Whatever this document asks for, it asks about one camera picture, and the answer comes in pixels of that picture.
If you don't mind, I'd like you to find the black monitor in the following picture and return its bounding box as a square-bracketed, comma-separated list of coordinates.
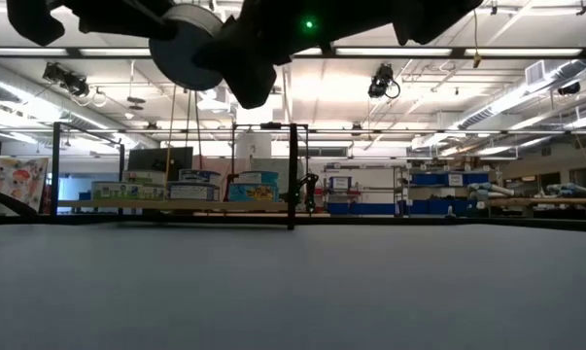
[126, 146, 195, 182]

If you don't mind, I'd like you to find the wooden background table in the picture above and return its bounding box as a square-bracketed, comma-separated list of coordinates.
[486, 195, 586, 206]

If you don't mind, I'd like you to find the blue table mat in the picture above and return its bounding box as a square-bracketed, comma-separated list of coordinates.
[0, 222, 586, 350]

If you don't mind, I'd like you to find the floral print box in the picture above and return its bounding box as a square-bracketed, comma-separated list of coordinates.
[0, 155, 50, 213]

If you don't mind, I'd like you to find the blue storage bins shelf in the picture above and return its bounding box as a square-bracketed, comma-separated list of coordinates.
[327, 167, 493, 216]

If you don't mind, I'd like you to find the black ceiling equipment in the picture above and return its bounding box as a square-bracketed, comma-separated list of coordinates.
[41, 61, 90, 98]

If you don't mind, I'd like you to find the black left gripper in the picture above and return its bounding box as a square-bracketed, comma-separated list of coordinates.
[5, 0, 179, 48]

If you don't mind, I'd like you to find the black hanging camera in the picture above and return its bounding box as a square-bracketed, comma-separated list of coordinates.
[367, 62, 401, 100]

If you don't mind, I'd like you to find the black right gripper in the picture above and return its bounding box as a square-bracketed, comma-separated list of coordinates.
[193, 0, 304, 111]

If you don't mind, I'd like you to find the yellow hanging cable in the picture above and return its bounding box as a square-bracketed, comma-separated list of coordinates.
[470, 9, 483, 69]

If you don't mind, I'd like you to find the wooden shelf black metal frame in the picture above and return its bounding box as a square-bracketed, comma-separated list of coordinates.
[52, 120, 309, 231]

